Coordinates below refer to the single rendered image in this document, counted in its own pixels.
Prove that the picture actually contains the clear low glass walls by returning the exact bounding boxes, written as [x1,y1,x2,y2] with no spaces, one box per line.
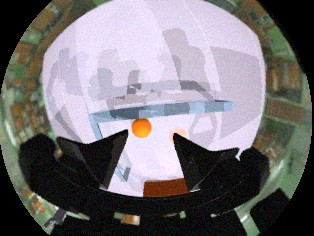
[96,99,225,181]

